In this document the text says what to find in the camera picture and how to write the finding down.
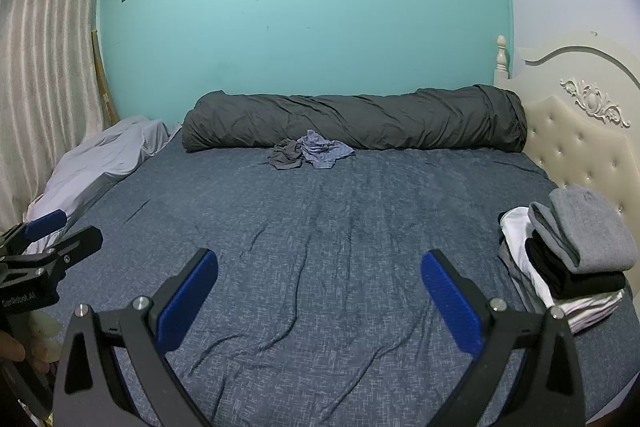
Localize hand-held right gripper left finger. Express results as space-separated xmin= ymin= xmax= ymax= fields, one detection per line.
xmin=52 ymin=248 xmax=219 ymax=427

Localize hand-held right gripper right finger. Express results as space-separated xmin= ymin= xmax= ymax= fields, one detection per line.
xmin=421 ymin=249 xmax=586 ymax=427

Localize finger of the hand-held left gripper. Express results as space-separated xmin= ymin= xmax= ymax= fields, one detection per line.
xmin=0 ymin=227 xmax=103 ymax=282
xmin=0 ymin=209 xmax=67 ymax=258

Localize blue plaid shorts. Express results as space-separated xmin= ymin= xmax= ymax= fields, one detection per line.
xmin=298 ymin=130 xmax=356 ymax=170

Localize person's left hand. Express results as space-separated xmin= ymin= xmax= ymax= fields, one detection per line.
xmin=0 ymin=332 xmax=27 ymax=364

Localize pale beige cloth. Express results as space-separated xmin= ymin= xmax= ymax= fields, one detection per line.
xmin=29 ymin=311 xmax=62 ymax=362

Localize light grey blanket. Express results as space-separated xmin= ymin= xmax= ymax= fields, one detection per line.
xmin=25 ymin=117 xmax=173 ymax=253

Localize white folded garment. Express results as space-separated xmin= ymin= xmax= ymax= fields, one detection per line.
xmin=498 ymin=206 xmax=626 ymax=335

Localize black folded garment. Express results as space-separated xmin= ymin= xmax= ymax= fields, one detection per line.
xmin=525 ymin=237 xmax=627 ymax=299

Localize blue patterned bed sheet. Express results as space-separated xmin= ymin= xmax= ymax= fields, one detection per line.
xmin=22 ymin=139 xmax=640 ymax=427

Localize wooden stick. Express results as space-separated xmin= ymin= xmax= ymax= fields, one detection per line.
xmin=90 ymin=31 xmax=121 ymax=128

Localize grey folded garment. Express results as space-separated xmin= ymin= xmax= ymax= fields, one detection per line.
xmin=528 ymin=185 xmax=637 ymax=275

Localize cream striped curtain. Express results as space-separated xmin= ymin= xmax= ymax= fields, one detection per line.
xmin=0 ymin=0 xmax=108 ymax=228

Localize dark grey crumpled garment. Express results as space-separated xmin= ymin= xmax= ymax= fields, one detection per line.
xmin=267 ymin=138 xmax=305 ymax=170

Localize dark grey rolled duvet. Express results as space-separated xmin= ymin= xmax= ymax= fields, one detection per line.
xmin=181 ymin=83 xmax=528 ymax=154

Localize cream tufted headboard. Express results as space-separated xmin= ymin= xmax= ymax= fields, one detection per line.
xmin=492 ymin=31 xmax=640 ymax=233

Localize cream turned bedpost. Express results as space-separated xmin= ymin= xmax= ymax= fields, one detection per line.
xmin=494 ymin=35 xmax=511 ymax=82

